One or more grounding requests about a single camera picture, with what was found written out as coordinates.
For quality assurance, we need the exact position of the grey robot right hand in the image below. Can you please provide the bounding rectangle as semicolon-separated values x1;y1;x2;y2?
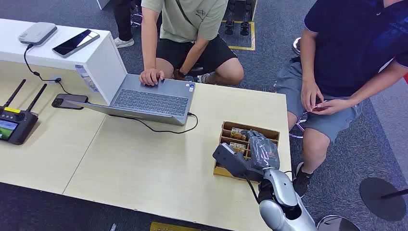
241;129;281;171

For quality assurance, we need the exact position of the yellow printed card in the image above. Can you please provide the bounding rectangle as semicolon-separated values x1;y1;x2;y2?
230;127;248;141
229;141;247;154

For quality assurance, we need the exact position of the wooden card holder box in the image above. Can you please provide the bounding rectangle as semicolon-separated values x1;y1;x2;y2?
213;120;281;182

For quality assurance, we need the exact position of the person's right hand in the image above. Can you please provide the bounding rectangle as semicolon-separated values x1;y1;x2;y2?
300;79;324;113

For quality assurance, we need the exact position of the person's hand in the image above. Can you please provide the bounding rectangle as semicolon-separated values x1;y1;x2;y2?
310;99;355;116
300;79;324;113

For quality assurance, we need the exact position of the person's left hand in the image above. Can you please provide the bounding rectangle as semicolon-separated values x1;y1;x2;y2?
310;99;355;116

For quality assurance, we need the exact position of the target person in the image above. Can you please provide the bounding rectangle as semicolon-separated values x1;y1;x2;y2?
274;0;408;198

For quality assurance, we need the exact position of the person at laptop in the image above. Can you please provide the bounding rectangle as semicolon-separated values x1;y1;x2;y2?
139;0;245;87

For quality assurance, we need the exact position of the standing person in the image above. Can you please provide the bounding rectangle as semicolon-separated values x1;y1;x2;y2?
113;0;143;49

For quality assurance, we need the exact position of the chrome round stool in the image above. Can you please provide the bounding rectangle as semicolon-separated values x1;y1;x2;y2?
317;215;361;231

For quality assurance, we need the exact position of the grey laptop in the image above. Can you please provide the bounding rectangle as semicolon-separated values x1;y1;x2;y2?
65;48;197;127

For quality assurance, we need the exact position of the black round stand base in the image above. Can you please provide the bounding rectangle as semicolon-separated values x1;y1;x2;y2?
359;177;408;222

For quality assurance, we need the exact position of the black robot feet stand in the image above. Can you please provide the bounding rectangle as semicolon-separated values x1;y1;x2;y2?
224;0;257;36

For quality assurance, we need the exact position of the white cabinet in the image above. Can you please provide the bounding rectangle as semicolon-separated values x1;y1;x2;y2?
0;18;128;106

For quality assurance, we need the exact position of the clear plastic bottle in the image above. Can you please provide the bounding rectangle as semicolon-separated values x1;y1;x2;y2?
75;64;100;93

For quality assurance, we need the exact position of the black remote controller with antennas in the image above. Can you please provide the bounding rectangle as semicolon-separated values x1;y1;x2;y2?
0;79;48;146

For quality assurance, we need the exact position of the grey flat device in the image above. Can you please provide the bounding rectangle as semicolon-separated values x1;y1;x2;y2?
18;22;58;47

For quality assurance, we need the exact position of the dark grey wrist camera box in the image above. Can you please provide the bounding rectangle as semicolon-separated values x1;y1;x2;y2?
212;142;265;183

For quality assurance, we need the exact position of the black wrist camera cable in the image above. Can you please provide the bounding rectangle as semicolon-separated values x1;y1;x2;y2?
243;173;261;205

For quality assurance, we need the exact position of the black laptop cable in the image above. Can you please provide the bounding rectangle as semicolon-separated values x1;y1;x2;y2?
108;112;199;135

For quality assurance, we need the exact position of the yellow floor tape frame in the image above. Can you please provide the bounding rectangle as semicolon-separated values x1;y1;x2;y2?
220;20;256;51

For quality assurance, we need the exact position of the black smartphone with camera ring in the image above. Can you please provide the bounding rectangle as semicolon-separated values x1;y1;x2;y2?
51;93;89;111

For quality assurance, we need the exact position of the black device cable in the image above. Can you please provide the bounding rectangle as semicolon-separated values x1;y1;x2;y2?
23;43;73;96

